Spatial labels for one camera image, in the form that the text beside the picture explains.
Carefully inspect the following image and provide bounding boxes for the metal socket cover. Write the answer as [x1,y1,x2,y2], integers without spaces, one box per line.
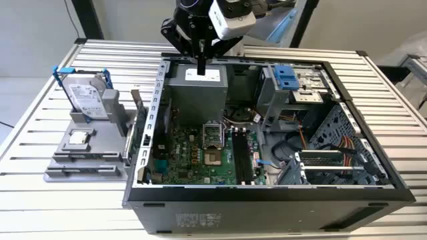
[201,120,224,148]

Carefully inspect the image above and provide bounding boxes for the blue plastic bay latch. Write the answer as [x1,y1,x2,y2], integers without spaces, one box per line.
[272,64,300,91]

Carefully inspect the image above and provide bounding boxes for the green motherboard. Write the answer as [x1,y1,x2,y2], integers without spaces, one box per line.
[149,126,269,186]

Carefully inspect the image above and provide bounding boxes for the black RAM slot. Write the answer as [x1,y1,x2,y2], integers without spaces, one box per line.
[239,127,253,186]
[235,127,248,186]
[231,127,244,186]

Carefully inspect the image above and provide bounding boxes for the silver metal drive cage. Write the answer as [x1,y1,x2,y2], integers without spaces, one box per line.
[275,148,393,186]

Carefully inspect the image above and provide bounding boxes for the black PC case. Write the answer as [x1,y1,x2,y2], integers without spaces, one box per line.
[121,51,417,236]

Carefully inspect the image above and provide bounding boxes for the red yellow wire bundle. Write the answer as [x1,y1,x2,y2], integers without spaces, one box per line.
[335,134,357,168]

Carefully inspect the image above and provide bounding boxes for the CPU socket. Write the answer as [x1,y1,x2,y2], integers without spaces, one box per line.
[203,148,224,166]

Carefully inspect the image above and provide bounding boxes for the thick black cable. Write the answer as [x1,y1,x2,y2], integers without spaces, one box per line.
[248,0,296,18]

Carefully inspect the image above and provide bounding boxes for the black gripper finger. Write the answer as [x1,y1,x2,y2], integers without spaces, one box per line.
[161,17,203,76]
[201,37,243,76]

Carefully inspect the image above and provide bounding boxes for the clear plastic sheet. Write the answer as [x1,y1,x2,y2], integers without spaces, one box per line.
[379,32,427,66]

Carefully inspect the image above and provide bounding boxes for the black frame post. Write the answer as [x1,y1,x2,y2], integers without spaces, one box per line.
[288,0,320,48]
[71,0,104,40]

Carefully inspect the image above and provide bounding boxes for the perforated metal panel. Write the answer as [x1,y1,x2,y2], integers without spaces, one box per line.
[305,101,364,152]

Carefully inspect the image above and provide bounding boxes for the thin orange wire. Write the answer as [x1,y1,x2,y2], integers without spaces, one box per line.
[297,126,308,151]

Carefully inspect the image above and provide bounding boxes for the grey power supply unit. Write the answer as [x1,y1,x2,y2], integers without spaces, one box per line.
[164,62,229,126]

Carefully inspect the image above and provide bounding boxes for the silver CPU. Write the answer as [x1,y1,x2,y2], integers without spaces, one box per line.
[67,130,91,145]

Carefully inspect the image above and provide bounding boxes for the grey parts rack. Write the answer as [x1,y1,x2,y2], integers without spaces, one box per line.
[43,89,141,184]

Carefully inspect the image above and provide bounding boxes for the black cooling fan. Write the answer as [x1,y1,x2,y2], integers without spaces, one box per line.
[229,106,256,124]

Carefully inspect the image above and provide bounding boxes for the hard disk in blue carrier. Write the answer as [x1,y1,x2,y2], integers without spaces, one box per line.
[51,65,115,124]

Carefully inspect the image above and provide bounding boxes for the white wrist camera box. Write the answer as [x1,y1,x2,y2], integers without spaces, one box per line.
[208,0,257,41]

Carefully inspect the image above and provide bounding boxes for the grey metal frame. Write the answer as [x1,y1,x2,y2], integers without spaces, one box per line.
[397,53,427,83]

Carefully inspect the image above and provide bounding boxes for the green graphics card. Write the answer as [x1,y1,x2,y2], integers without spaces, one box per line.
[121,88,149,167]

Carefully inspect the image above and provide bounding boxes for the black looped cables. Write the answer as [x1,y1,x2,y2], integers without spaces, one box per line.
[269,138,301,167]

